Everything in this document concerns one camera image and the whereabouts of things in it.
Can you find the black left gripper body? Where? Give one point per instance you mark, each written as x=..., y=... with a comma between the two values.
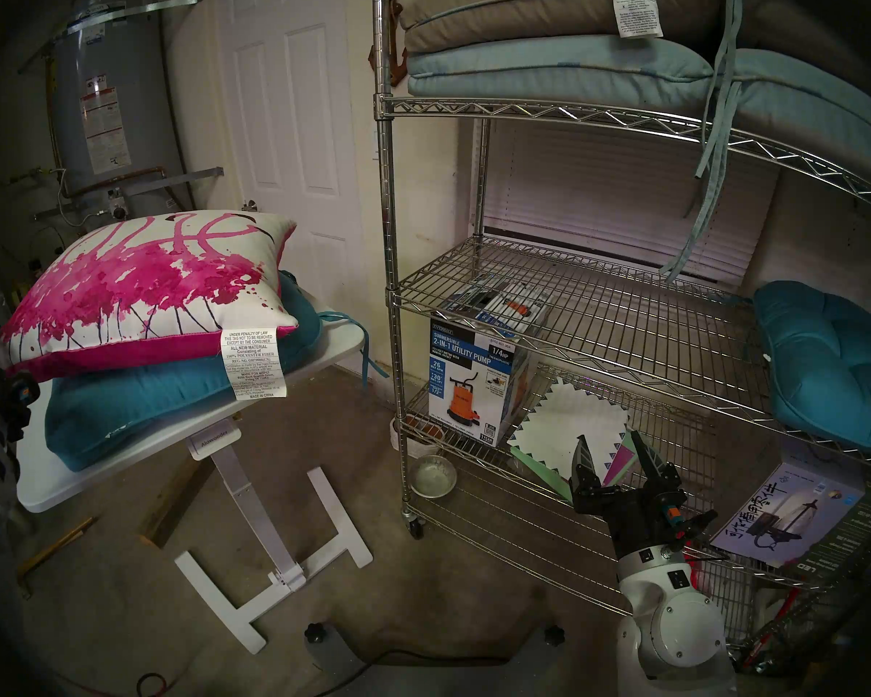
x=3, y=394

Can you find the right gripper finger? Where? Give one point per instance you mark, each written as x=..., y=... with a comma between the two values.
x=657, y=470
x=584, y=474

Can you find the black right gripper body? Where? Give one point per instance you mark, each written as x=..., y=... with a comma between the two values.
x=639, y=521

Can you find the pink splatter print cushion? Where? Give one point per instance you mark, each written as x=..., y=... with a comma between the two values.
x=138, y=289

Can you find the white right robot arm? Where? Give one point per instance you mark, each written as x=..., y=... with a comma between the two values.
x=675, y=630

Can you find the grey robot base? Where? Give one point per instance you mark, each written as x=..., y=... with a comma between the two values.
x=435, y=681

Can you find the teal square tufted cushion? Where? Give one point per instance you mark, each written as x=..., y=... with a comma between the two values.
x=138, y=405

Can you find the teal round tufted cushion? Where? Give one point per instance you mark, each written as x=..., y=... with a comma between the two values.
x=835, y=361

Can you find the light blue bench cushion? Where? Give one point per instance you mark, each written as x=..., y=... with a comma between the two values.
x=551, y=67

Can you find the beige bench cushion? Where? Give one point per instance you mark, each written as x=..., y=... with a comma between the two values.
x=515, y=6

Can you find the pink paper sheet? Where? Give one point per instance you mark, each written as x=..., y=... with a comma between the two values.
x=620, y=467

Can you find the white zigzag edged sheet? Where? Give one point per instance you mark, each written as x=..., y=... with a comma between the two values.
x=566, y=420

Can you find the white overbed table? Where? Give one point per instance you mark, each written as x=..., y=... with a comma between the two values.
x=36, y=485

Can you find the LED lamp product box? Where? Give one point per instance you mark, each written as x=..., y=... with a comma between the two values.
x=791, y=514

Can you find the small metal bowl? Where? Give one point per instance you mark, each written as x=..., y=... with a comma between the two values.
x=433, y=476

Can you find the utility pump cardboard box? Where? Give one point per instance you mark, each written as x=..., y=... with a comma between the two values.
x=472, y=369

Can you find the brass rod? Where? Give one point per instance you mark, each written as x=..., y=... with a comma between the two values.
x=51, y=554

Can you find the grey water heater tank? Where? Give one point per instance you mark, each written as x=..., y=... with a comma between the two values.
x=116, y=86

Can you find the white panel door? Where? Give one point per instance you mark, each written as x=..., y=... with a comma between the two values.
x=297, y=122

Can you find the wooden anchor wall decor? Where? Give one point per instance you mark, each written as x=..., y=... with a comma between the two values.
x=398, y=64

